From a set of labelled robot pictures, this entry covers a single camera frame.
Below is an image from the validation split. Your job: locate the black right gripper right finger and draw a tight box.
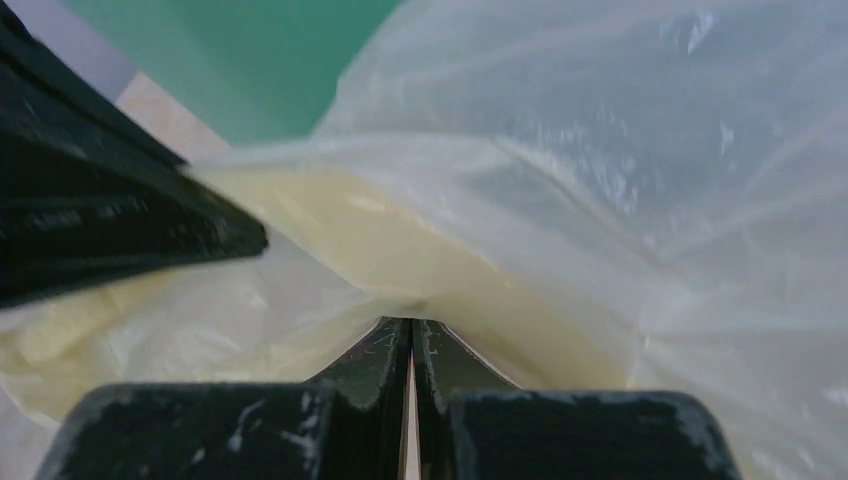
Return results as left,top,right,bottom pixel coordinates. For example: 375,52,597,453
411,320,741,479

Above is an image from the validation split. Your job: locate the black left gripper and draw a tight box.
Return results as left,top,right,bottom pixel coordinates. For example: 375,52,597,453
1,6,268,309

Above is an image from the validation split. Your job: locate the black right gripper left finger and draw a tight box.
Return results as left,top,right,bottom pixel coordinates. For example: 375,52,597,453
37,318,410,479

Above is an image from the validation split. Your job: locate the translucent white trash bag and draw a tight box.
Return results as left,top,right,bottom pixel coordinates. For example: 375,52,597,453
1,1,847,479

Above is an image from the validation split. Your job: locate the green plastic trash bin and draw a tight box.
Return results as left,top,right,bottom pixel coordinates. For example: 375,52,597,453
67,0,397,145

